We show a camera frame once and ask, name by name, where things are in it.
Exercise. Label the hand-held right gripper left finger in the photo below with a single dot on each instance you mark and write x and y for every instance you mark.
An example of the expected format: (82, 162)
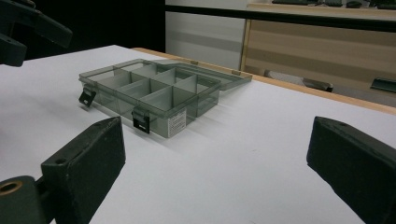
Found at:
(84, 168)

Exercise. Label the black keyboard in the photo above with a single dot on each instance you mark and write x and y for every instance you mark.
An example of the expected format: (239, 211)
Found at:
(299, 2)

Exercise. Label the black horizontal frame bar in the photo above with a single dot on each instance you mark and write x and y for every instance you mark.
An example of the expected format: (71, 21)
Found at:
(280, 18)

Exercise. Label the white cabinet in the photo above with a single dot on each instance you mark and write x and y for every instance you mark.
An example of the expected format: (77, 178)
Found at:
(205, 40)

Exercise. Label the grey transparent compartment box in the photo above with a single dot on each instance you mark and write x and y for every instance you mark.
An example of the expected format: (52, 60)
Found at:
(155, 93)

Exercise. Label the black computer mouse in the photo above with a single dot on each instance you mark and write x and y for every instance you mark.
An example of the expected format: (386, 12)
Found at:
(354, 4)

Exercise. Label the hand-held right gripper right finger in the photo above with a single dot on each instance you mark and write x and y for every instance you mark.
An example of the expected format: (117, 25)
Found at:
(355, 168)

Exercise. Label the dark object under desk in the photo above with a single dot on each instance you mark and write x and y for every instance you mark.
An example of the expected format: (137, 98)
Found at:
(317, 84)

